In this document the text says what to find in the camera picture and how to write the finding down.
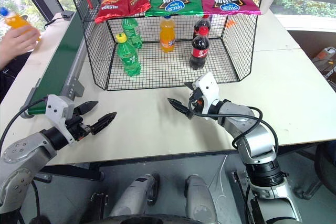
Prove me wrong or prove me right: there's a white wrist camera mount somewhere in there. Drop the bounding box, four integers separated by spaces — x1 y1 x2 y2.
45 94 77 146
195 71 220 113

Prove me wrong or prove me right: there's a green conveyor belt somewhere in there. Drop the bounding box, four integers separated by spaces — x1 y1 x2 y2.
19 0 93 119

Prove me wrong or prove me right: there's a green soda bottle yellow cap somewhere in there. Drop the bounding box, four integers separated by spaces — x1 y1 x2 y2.
116 33 142 78

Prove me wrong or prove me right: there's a black table frame bar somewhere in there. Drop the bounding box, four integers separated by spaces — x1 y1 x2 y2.
34 163 105 183

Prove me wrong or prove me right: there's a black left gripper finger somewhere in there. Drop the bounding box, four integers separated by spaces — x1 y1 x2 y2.
90 111 118 136
74 100 99 117

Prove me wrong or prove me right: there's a black wire rack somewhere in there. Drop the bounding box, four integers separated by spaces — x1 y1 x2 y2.
61 0 259 92

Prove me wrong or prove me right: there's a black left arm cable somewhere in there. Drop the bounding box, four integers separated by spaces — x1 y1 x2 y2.
0 97 48 154

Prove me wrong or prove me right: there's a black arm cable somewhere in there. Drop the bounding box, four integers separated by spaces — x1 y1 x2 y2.
188 100 279 154
0 97 48 154

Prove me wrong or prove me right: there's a cola bottle red cap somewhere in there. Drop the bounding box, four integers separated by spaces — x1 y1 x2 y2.
189 26 211 71
193 15 212 40

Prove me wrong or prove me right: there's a person's dark sleeve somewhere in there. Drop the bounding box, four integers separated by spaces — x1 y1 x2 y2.
0 51 33 101

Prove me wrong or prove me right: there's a person's bare hand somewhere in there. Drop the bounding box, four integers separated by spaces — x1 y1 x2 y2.
0 27 40 70

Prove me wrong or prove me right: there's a grey robot leg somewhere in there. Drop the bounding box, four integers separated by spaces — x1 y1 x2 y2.
108 172 161 217
183 174 219 224

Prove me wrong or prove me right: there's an orange grey tool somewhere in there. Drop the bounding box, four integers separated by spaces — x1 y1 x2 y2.
311 46 336 78

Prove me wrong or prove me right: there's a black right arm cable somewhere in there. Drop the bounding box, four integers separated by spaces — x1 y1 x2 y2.
188 100 279 154

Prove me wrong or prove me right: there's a dark rounded robot waist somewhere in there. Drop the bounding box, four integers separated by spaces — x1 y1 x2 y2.
99 214 195 224

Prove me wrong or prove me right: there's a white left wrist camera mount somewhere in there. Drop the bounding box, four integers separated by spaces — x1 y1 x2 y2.
45 94 77 146

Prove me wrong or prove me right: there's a grey robot right leg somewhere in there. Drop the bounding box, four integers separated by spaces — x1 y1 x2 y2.
183 174 219 224

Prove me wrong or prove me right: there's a black chair base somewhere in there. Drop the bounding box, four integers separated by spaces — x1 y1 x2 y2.
293 142 336 200

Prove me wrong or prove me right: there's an orange soda bottle blue cap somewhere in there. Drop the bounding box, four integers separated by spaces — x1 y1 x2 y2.
0 6 42 42
159 16 176 54

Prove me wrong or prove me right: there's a thin white cable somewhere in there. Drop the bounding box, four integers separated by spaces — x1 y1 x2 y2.
209 154 229 204

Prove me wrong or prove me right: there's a black power cable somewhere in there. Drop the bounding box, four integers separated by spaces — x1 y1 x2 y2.
44 16 65 31

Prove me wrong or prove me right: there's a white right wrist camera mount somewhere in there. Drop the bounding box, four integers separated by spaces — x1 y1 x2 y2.
195 71 220 113

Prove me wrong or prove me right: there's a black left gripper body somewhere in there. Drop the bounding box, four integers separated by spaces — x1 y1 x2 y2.
65 114 93 142

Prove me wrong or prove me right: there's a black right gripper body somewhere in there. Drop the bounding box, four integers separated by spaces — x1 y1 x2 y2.
188 87 208 112

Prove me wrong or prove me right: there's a grey robot left leg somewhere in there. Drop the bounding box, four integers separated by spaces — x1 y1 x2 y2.
108 172 161 217

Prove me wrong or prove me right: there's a large red chips bag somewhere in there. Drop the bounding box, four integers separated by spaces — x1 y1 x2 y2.
94 0 131 24

